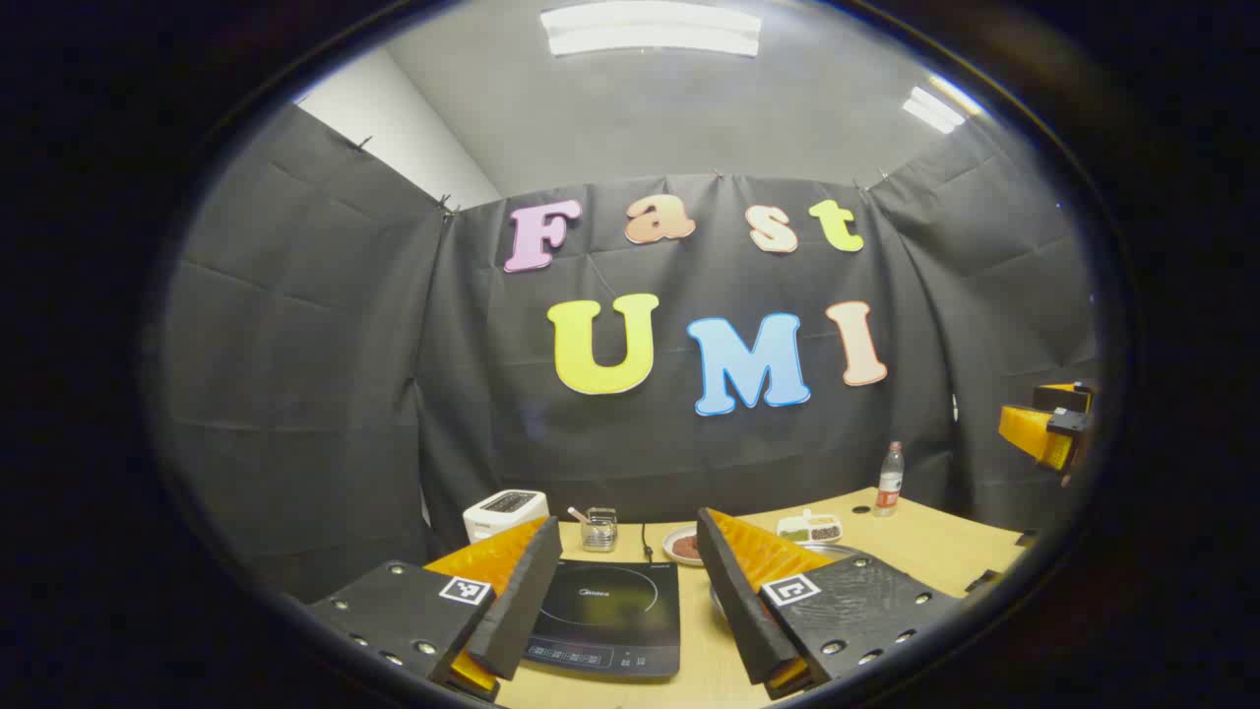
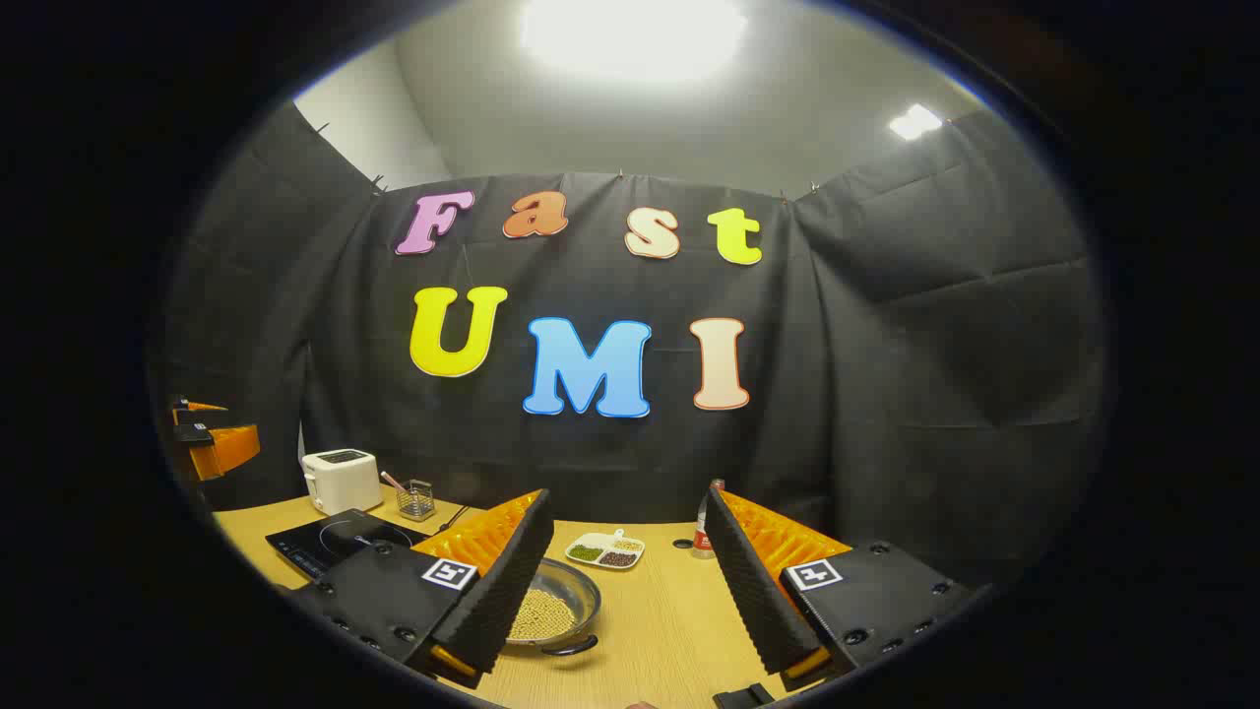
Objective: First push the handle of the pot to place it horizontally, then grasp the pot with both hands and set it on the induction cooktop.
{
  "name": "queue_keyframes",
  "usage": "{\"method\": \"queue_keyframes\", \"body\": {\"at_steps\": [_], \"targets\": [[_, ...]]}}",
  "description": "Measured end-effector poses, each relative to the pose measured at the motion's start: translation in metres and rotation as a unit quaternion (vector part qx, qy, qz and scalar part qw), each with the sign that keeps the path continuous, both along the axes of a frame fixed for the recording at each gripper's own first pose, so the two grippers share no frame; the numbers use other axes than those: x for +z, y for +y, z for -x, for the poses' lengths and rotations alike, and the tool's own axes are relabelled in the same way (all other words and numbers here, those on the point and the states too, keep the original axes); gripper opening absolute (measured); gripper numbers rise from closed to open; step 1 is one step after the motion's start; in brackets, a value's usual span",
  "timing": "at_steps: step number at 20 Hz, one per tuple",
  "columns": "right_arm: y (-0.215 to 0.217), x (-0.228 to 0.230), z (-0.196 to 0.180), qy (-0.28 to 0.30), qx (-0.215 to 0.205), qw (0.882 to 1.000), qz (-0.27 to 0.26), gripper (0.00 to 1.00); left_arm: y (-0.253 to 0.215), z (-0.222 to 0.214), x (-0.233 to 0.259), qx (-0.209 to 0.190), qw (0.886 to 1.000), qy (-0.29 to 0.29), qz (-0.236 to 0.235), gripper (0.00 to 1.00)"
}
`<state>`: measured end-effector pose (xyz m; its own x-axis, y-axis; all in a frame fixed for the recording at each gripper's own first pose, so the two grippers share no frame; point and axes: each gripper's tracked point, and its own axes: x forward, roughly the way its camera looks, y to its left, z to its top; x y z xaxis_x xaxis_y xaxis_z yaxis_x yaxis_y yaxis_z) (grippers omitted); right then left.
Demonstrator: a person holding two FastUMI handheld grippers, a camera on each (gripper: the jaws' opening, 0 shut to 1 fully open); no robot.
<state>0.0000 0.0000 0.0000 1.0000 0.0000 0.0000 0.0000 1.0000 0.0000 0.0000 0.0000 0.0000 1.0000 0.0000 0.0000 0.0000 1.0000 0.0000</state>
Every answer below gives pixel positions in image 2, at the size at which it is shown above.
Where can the pile of soybeans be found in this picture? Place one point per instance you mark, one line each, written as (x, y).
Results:
(541, 615)

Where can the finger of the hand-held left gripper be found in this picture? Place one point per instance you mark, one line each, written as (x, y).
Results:
(195, 408)
(228, 448)

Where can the large ceiling light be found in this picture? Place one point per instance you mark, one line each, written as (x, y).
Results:
(630, 34)

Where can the pink straw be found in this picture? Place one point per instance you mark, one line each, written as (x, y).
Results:
(392, 481)

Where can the clear water bottle red label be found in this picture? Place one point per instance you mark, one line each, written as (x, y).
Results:
(701, 532)

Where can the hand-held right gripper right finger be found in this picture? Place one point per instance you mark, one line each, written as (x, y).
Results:
(753, 591)

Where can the pile of green beans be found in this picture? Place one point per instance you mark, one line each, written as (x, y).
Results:
(585, 553)

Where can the black induction cooktop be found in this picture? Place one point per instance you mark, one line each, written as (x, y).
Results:
(325, 547)

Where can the black backdrop cloth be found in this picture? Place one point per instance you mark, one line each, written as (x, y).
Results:
(886, 345)

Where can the pile of dark red beans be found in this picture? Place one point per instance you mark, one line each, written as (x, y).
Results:
(618, 559)

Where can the white toaster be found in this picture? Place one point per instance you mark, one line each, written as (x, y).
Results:
(340, 483)

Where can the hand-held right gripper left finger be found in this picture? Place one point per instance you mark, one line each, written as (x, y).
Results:
(517, 571)

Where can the white divided dish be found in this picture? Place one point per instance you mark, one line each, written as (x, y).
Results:
(591, 540)

